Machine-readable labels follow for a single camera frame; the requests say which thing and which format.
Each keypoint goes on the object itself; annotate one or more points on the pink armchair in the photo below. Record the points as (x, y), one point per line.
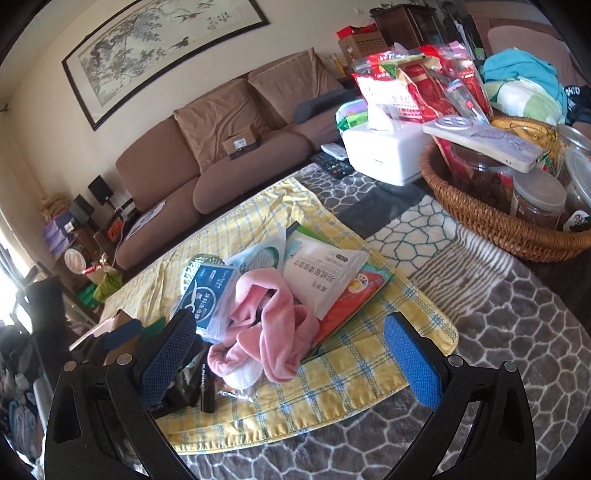
(531, 39)

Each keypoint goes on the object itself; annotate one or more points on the yellow plaid cloth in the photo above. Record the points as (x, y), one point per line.
(369, 369)

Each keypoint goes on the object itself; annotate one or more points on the black mascara tube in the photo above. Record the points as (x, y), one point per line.
(209, 383)

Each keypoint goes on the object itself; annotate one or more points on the pink towel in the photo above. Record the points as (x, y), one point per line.
(272, 332)

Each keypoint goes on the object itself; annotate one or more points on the white red snack bag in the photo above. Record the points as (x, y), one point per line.
(388, 92)

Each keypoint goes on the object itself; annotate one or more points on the purple green plastic containers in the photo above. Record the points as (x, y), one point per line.
(351, 117)

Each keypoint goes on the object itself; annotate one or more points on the red flat packet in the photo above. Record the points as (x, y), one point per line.
(360, 295)

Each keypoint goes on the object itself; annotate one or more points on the turquoise cloth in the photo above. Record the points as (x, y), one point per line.
(521, 69)

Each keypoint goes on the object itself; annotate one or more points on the dark chair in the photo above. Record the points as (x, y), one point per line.
(44, 304)

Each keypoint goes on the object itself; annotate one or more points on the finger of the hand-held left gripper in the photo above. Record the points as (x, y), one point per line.
(124, 334)

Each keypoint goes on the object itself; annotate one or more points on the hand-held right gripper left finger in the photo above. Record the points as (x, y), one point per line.
(166, 364)

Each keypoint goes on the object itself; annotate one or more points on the brown sofa cushion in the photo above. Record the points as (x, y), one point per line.
(217, 120)
(291, 83)

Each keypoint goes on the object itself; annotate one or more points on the white remote control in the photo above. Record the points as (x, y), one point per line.
(333, 151)

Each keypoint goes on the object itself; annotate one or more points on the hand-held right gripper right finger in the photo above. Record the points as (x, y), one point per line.
(413, 364)

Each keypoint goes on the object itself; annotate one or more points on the white green bedding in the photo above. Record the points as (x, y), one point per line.
(526, 99)

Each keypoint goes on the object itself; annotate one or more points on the wicker basket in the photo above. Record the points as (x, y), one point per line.
(475, 217)

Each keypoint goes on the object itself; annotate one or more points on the blue floss pick box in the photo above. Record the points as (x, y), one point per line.
(207, 304)

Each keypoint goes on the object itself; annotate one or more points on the clear plastic packet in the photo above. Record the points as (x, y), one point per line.
(240, 401)

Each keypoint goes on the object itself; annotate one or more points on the white sheet mask packet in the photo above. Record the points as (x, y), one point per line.
(263, 256)

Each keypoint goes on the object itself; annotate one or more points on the green bag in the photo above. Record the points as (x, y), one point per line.
(107, 288)

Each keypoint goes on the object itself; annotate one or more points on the white tissue box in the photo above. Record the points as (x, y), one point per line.
(383, 152)

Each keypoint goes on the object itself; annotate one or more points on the small cardboard box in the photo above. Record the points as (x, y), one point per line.
(240, 138)

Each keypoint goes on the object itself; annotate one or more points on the large glass jar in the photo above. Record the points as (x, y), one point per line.
(579, 175)

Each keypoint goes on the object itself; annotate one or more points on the white blue paper sheet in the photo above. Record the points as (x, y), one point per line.
(145, 221)

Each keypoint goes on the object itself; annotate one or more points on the grey patterned blanket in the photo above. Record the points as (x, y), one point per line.
(485, 300)

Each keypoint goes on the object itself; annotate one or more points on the brown sofa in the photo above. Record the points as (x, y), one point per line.
(157, 180)

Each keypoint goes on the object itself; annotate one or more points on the dark wooden cabinet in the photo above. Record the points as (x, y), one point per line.
(406, 27)

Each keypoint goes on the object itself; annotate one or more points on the purple boxes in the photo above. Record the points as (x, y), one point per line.
(60, 235)

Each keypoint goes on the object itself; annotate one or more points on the white wipes packet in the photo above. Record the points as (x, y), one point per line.
(323, 272)

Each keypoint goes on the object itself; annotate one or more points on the grey pillow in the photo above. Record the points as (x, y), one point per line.
(318, 104)

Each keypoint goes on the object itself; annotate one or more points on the framed bird painting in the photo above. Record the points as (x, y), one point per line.
(152, 50)

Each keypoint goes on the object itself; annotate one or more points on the white patterned phone case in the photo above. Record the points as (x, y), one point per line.
(485, 138)

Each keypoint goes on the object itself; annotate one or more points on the clear plastic jar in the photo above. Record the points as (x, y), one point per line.
(538, 198)

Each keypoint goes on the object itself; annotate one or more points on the black speaker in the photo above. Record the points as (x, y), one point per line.
(100, 189)
(82, 210)

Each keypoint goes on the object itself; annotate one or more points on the clear jar dark contents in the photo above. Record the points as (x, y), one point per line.
(480, 180)

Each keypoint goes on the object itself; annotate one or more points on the cardboard box red top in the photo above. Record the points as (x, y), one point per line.
(362, 46)

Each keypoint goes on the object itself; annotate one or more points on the black remote control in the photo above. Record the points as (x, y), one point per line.
(332, 166)

